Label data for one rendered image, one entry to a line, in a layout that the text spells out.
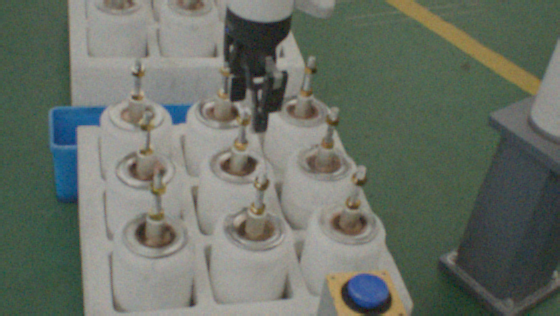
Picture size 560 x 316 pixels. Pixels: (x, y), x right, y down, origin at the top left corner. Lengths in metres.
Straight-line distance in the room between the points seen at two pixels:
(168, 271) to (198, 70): 0.53
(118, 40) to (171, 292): 0.55
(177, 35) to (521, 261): 0.65
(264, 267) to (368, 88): 0.84
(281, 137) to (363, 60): 0.70
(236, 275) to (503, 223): 0.45
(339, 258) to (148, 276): 0.23
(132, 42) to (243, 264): 0.56
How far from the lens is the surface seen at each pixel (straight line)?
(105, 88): 1.43
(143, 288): 0.99
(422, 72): 1.87
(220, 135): 1.16
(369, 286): 0.87
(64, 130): 1.44
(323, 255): 1.03
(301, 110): 1.21
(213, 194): 1.08
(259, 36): 0.94
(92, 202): 1.14
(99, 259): 1.07
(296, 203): 1.13
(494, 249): 1.31
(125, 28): 1.41
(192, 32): 1.42
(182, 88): 1.44
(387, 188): 1.52
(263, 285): 1.02
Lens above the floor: 0.94
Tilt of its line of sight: 38 degrees down
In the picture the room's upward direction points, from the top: 10 degrees clockwise
